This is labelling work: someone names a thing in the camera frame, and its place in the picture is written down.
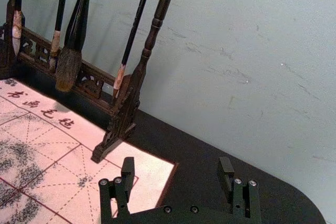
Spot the pink gridded calligraphy felt mat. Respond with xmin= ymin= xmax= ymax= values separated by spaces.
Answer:
xmin=0 ymin=77 xmax=177 ymax=224

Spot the thin black calligraphy brush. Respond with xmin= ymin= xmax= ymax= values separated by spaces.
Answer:
xmin=112 ymin=0 xmax=156 ymax=100

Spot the black-handled brush with tan ferrule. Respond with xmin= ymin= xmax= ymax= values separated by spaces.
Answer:
xmin=48 ymin=0 xmax=71 ymax=74

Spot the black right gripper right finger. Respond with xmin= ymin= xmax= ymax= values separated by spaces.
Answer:
xmin=217 ymin=156 xmax=261 ymax=220

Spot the calligraphy brush with white tip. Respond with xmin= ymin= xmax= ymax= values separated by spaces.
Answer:
xmin=10 ymin=0 xmax=25 ymax=58

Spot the black table cloth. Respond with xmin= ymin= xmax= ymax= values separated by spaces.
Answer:
xmin=0 ymin=69 xmax=328 ymax=224

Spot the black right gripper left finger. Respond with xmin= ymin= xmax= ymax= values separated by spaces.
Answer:
xmin=98 ymin=156 xmax=140 ymax=222

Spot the dark carved wooden brush rack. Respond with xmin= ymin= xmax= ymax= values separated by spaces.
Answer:
xmin=0 ymin=0 xmax=182 ymax=163

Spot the large brush with grey bristles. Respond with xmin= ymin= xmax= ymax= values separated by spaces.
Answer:
xmin=55 ymin=0 xmax=97 ymax=93

